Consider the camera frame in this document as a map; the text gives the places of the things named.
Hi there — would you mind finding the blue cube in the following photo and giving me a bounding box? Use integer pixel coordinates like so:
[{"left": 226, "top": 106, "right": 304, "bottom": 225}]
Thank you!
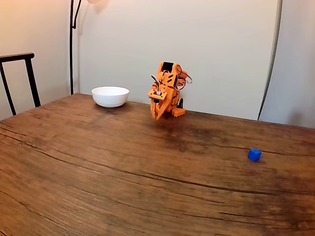
[{"left": 248, "top": 148, "right": 262, "bottom": 162}]

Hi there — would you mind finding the white bowl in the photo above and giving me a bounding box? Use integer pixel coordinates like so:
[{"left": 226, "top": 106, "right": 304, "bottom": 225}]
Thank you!
[{"left": 91, "top": 86, "right": 130, "bottom": 108}]

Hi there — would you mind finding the black floor lamp stand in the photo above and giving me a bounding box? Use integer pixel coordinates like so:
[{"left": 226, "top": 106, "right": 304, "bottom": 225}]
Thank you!
[{"left": 69, "top": 0, "right": 83, "bottom": 95}]

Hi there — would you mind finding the grey vertical trim strip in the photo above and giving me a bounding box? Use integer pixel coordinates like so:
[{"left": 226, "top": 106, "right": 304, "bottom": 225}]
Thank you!
[{"left": 257, "top": 0, "right": 284, "bottom": 121}]

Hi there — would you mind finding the black wooden chair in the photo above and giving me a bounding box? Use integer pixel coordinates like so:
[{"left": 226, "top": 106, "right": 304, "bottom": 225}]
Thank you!
[{"left": 0, "top": 52, "right": 42, "bottom": 117}]

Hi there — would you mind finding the orange camera mount with camera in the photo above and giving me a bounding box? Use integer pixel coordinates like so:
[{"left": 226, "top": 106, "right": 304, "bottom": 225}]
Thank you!
[{"left": 147, "top": 87, "right": 171, "bottom": 101}]

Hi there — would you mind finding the black camera cable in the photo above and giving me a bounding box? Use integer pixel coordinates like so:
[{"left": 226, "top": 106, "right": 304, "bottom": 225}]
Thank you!
[{"left": 151, "top": 75, "right": 161, "bottom": 90}]

